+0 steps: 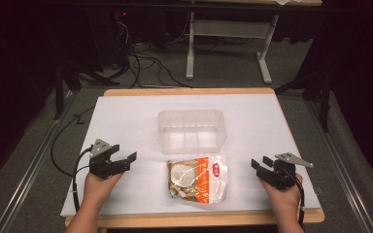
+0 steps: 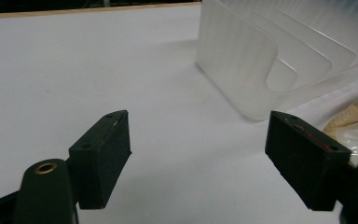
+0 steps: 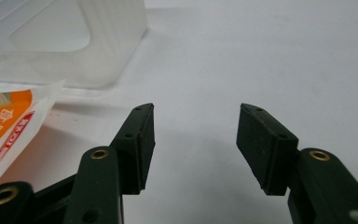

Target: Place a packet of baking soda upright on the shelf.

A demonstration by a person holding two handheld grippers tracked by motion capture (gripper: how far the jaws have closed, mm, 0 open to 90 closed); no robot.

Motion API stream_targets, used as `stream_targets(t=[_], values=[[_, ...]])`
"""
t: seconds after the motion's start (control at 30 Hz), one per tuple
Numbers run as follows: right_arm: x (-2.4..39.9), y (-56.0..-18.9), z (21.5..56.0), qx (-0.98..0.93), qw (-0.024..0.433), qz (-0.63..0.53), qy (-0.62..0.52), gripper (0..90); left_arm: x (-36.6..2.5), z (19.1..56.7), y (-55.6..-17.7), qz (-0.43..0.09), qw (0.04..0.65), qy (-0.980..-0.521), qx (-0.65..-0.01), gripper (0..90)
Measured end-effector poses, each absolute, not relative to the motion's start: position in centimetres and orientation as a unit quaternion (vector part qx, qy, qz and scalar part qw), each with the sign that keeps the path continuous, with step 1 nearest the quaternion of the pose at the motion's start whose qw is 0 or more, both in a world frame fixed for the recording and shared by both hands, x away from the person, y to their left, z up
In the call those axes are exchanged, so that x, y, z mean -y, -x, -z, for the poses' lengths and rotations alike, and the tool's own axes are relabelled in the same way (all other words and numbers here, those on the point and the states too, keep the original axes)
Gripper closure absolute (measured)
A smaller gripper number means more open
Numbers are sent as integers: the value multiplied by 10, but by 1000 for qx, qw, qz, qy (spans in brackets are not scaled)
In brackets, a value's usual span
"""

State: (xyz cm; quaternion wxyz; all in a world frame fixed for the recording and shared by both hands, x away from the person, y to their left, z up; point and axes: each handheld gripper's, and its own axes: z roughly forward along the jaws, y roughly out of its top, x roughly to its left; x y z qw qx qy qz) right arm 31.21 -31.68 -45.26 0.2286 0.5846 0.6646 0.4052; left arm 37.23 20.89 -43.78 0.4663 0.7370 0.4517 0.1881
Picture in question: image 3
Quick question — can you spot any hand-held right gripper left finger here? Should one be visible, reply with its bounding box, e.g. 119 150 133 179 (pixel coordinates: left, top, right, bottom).
62 103 157 224

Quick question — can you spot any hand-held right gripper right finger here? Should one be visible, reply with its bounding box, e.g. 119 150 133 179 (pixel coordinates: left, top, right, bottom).
236 103 358 224

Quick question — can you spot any translucent plastic storage box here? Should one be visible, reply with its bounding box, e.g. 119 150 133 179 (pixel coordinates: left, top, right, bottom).
0 0 148 91

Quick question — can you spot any orange and white packet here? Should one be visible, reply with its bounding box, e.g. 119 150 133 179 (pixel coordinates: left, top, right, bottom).
0 78 67 194

